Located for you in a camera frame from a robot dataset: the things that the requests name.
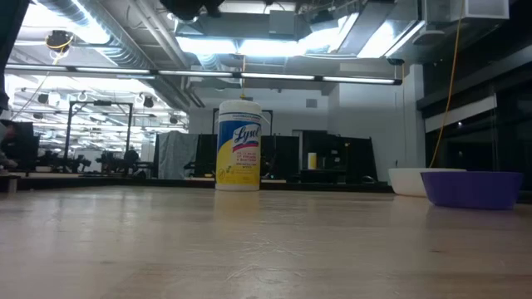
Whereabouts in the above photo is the black partition cabinet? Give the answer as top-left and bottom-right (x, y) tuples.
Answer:
(298, 130), (379, 184)

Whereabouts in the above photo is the Lysol wipes canister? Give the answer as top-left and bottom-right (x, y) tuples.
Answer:
(214, 99), (264, 192)

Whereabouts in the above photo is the person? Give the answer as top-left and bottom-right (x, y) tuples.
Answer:
(0, 122), (20, 169)

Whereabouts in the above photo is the yellow hanging cable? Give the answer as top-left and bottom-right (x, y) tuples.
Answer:
(428, 0), (466, 169)

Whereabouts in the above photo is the violet-blue plastic bowl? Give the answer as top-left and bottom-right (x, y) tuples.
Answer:
(420, 170), (525, 211)

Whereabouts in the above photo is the grey cloth cover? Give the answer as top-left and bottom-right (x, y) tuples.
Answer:
(155, 130), (200, 180)

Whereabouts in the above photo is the white bowl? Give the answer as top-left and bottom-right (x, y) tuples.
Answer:
(387, 167), (467, 197)

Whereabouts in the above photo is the silver ribbed air duct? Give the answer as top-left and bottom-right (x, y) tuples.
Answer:
(36, 0), (151, 71)

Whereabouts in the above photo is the black metal frame rig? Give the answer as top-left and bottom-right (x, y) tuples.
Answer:
(63, 100), (135, 172)

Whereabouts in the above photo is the black overhead device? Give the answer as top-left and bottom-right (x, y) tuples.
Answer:
(159, 0), (226, 22)

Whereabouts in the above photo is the ceiling cable reel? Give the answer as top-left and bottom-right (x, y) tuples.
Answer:
(44, 29), (76, 54)

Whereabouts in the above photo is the long linear ceiling light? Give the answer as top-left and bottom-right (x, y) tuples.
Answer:
(4, 62), (403, 86)

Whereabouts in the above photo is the white ceiling vent box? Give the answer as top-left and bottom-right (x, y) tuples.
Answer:
(423, 0), (510, 24)

